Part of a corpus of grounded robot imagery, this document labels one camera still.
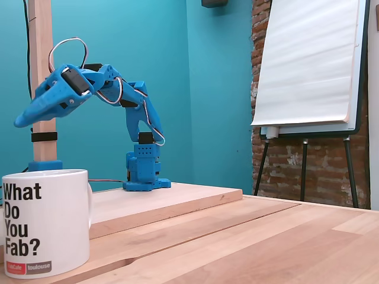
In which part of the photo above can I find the white mug with black text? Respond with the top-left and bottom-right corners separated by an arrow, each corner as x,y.
1,169 -> 95,279

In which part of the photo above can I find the light wooden base board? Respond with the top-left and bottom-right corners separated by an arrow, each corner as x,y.
87,182 -> 244,240

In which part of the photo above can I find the white flipchart paper pad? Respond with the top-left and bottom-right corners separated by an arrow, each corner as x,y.
250,0 -> 367,128

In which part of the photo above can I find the dark flipchart easel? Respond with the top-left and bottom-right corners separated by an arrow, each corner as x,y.
253,0 -> 371,209

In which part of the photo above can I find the black strap on post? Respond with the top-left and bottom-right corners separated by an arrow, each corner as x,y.
31,132 -> 59,143

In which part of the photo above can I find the gripper servo cable loop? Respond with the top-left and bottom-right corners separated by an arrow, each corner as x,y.
48,36 -> 90,72

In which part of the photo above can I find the black cable along post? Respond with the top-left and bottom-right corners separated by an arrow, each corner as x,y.
23,0 -> 33,100

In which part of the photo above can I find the tall wooden post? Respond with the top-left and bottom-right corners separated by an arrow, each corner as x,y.
27,0 -> 58,163

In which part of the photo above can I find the blue post foot bracket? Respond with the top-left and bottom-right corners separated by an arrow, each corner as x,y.
28,159 -> 63,172

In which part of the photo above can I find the thin red black base cable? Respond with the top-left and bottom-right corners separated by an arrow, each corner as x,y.
88,178 -> 126,185

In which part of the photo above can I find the dark box on wall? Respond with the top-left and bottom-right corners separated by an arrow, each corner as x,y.
201,0 -> 229,9

